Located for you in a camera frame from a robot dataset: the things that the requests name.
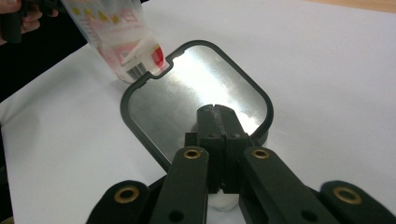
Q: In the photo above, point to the red and white refill pouch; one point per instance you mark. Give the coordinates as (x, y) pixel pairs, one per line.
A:
(118, 37)

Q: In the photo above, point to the clear jar with black lid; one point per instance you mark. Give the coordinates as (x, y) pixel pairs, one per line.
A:
(174, 102)

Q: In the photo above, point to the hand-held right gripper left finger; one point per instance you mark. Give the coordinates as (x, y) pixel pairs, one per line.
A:
(211, 130)

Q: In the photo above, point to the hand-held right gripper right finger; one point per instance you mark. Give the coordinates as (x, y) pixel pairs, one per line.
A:
(233, 133)

